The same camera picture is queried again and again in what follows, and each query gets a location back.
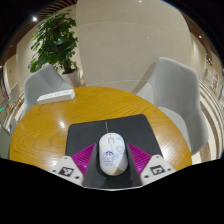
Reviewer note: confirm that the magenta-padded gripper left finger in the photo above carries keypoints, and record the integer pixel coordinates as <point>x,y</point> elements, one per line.
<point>80,161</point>

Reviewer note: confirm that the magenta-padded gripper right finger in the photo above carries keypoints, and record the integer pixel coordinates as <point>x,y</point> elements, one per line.
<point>143,163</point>

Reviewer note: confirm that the white printed computer mouse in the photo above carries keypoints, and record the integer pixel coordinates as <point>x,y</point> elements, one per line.
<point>112,155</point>

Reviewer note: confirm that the black mouse pad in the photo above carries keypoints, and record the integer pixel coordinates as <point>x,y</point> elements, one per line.
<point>86,133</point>

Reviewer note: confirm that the white power strip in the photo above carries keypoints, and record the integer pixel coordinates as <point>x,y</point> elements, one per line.
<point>56,96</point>

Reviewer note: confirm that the grey shell chair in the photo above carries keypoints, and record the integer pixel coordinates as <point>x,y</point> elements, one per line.
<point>176,96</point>
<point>41,83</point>

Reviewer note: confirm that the small grey chair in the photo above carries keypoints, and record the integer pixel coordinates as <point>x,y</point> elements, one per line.
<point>14,93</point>

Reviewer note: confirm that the green potted plant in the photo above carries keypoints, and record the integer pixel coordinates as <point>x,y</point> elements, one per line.
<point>53,40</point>

